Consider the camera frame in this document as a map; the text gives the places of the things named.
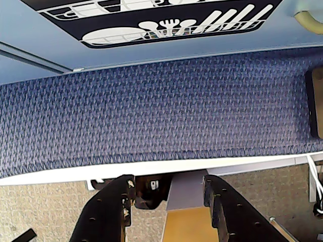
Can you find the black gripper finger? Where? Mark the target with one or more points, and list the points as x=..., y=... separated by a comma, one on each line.
x=234, y=219
x=106, y=211

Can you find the silver metal rod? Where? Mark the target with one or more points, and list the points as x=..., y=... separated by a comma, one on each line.
x=272, y=219

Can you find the black table clamp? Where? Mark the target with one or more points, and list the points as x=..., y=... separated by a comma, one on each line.
x=149, y=194

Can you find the gray and wood table leg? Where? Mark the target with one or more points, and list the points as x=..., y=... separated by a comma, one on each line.
x=186, y=199

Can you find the black flat bar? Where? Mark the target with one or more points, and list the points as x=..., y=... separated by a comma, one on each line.
x=26, y=235

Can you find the black edged brown board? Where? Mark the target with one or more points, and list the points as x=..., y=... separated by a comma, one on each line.
x=318, y=100

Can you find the blue dishwasher door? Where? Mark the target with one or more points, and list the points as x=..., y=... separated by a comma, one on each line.
x=202, y=50

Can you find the black dishwasher rack sticker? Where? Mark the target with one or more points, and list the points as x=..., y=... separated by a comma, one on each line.
x=113, y=21

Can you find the blue toy kitchen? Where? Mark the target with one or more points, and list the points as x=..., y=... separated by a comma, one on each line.
x=38, y=25

